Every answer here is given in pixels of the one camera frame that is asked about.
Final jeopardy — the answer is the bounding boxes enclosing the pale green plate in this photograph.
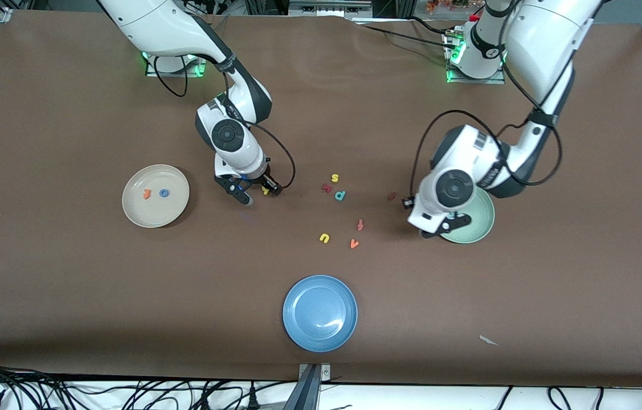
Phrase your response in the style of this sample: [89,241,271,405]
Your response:
[440,188,496,244]

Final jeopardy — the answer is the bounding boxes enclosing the brown paper table cover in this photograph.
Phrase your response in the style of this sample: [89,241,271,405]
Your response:
[0,11,642,389]

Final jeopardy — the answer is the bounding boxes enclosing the beige brown plate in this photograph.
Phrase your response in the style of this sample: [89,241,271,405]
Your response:
[122,164,190,228]

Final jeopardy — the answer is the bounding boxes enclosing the blue plate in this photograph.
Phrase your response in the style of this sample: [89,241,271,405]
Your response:
[283,275,358,352]

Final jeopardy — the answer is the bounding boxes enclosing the grey power strip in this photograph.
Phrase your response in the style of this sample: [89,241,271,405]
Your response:
[289,0,373,18]

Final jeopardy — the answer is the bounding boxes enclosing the orange artificial flowers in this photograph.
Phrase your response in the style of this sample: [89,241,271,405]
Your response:
[426,0,484,15]

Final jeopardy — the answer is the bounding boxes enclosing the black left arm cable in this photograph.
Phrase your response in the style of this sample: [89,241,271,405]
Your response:
[410,23,563,197]

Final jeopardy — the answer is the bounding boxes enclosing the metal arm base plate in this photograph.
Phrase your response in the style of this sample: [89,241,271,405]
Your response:
[447,65,506,85]
[146,54,208,77]

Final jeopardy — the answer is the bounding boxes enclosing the black cable on table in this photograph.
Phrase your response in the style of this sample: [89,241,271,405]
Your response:
[355,20,458,49]

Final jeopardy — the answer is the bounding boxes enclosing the metal camera stand bracket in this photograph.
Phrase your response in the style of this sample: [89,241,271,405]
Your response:
[284,363,333,410]

